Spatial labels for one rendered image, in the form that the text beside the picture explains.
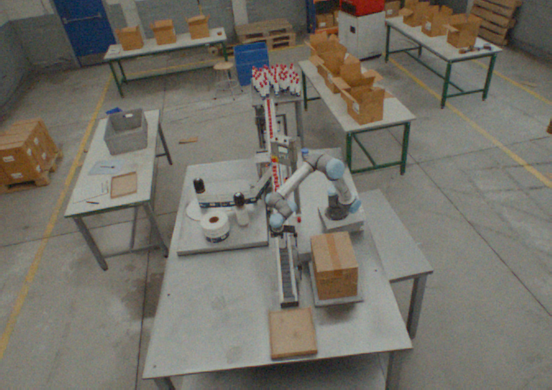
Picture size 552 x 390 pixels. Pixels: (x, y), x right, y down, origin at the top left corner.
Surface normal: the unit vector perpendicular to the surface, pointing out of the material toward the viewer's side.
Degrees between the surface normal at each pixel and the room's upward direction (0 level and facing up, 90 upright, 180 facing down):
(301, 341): 0
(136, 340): 0
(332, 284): 90
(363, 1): 90
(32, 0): 90
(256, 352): 0
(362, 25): 90
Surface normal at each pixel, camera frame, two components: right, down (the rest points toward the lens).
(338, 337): -0.10, -0.79
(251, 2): 0.19, 0.58
